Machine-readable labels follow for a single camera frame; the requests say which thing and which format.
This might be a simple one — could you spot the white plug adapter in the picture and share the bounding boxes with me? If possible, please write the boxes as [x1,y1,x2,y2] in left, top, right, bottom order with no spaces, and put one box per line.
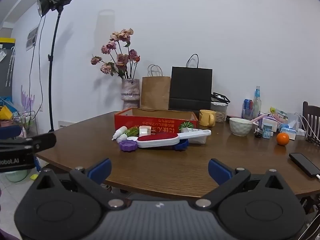
[139,125,152,137]

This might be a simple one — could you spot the clear container black lid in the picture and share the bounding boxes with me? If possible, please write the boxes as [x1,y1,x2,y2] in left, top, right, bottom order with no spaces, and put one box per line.
[210,92,231,123]

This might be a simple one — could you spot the green striped ball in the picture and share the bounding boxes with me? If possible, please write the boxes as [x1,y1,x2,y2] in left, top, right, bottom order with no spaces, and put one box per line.
[179,121,194,133]

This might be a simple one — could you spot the black studio light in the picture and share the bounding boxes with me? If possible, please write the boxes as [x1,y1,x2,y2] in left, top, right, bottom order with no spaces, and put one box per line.
[37,0,75,18]

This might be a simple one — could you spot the yellow mug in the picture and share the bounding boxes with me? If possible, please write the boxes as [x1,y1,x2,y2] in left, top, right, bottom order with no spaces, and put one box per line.
[199,109,217,127]

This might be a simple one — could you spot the black paper bag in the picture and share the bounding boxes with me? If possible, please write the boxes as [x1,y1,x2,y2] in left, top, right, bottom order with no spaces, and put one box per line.
[168,54,213,111]

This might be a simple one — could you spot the clear plastic bottle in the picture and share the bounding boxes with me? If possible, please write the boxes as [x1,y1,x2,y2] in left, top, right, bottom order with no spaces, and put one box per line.
[252,86,262,120]

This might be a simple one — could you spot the yellow paper item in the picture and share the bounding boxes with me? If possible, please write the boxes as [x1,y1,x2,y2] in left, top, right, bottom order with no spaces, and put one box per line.
[0,105,13,121]

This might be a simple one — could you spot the pink spoon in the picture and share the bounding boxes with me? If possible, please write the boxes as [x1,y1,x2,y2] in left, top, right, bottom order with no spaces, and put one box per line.
[252,114,267,125]

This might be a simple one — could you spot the orange fruit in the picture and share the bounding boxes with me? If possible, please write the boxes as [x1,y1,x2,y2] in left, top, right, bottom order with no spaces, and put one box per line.
[276,132,290,146]

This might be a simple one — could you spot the red cardboard box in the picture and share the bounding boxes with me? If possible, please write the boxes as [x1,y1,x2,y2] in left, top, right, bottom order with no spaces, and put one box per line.
[114,108,199,140]

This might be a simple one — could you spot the blue drink can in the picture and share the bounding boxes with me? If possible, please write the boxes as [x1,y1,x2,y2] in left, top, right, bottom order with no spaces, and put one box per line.
[242,98,253,120]

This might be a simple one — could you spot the pale green basin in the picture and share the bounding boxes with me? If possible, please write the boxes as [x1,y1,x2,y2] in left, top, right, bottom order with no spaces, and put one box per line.
[5,169,31,183]

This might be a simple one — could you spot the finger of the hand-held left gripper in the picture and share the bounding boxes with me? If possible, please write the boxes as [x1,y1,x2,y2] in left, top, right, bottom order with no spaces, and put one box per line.
[0,132,57,153]

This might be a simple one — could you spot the white lint brush red pad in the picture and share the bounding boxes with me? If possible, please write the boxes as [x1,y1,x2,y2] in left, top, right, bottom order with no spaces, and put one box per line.
[137,129,212,148]

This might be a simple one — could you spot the dark wooden chair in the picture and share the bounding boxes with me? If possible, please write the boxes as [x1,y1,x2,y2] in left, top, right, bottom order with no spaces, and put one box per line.
[302,101,320,143]

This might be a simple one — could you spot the black smartphone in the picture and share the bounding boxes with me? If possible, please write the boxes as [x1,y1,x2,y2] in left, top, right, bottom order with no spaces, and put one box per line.
[289,153,320,178]

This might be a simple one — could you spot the white blue small box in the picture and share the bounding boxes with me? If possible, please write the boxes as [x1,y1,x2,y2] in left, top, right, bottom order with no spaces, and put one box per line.
[261,118,278,139]

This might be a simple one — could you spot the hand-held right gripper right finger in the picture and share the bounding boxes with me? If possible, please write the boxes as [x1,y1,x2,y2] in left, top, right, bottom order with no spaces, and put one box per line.
[195,158,292,209]

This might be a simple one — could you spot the tissue pack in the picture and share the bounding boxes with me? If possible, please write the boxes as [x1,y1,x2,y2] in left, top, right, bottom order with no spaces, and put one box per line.
[280,126,298,141]

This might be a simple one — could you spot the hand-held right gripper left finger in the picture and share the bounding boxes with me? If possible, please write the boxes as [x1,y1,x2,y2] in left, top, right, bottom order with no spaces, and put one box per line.
[31,158,127,209]

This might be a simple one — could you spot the white bowl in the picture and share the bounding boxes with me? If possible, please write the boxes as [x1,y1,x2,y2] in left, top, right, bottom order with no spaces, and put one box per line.
[229,117,254,137]

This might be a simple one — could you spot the brown paper bag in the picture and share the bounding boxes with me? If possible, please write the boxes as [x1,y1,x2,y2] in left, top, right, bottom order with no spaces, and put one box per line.
[141,64,172,110]

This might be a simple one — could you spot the wall poster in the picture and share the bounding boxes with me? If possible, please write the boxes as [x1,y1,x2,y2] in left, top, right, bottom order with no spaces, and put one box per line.
[26,26,40,51]

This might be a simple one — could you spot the black light stand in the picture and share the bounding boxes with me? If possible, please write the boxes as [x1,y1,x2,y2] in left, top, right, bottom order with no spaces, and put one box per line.
[47,9,62,133]

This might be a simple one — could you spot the dried pink flowers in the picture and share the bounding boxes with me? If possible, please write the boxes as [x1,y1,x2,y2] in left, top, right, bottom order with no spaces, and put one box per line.
[90,28,141,79]

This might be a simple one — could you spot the purple notched lid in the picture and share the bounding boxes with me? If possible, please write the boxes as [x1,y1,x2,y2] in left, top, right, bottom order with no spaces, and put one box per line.
[119,140,138,152]

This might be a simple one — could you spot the white charging cable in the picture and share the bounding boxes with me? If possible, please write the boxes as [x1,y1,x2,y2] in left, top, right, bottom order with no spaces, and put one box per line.
[294,112,320,143]

